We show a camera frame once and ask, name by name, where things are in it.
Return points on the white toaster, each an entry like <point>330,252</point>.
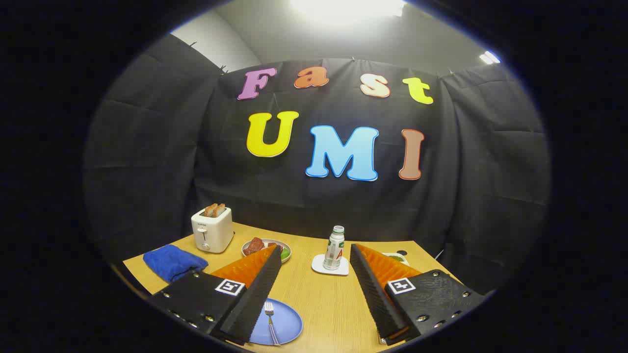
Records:
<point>216,233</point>

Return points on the black backdrop cloth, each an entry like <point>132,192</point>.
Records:
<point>147,147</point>

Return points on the grey food plate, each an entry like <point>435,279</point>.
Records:
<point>248,252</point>

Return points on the brown toast slice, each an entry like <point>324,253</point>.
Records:
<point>221,209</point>
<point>210,210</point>

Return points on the folded blue towel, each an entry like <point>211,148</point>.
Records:
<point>171,262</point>

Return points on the white square coaster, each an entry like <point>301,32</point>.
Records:
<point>319,267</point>

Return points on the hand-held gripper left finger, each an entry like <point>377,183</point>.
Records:
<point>255,294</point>

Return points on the white divided bean dish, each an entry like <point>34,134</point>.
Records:
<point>394,256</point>

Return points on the large ceiling light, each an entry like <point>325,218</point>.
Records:
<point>348,9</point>

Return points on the large brown meat piece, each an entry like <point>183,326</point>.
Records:
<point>254,245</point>

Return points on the white green-capped drink bottle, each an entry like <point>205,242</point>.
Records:
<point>334,250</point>

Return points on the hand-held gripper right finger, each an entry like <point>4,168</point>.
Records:
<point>373,294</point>

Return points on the blue round plate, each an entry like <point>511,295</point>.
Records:
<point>289,321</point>

